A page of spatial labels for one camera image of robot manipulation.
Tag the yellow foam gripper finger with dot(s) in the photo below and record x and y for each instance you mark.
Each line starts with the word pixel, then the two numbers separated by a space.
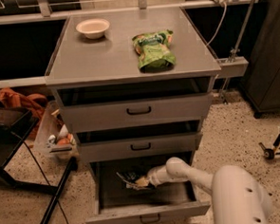
pixel 142 182

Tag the blue chip bag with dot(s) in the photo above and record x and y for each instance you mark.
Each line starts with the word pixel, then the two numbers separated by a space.
pixel 129 178

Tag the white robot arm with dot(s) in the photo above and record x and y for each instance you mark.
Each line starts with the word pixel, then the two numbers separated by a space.
pixel 236 196

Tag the bottom grey drawer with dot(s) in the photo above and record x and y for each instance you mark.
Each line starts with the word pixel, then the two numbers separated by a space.
pixel 117 204

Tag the middle grey drawer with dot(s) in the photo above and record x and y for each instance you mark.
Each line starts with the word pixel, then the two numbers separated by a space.
pixel 139 147

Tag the grey drawer cabinet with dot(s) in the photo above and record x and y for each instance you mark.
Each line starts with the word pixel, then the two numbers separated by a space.
pixel 107 71

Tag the green chip bag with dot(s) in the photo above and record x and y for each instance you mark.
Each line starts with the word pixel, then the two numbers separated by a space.
pixel 153 50

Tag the clear plastic bin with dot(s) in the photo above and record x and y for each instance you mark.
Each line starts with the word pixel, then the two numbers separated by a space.
pixel 48 135

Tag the orange jacket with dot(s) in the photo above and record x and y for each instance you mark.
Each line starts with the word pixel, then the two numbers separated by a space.
pixel 35 103

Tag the black stand with box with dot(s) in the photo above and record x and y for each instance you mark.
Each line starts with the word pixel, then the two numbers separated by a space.
pixel 15 126

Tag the dark cabinet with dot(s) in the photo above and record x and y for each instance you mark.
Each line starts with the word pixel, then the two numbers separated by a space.
pixel 261 82

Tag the white bowl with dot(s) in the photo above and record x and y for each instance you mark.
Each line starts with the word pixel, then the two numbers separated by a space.
pixel 93 29

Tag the metal pole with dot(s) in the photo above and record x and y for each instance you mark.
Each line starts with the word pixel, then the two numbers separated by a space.
pixel 227 63

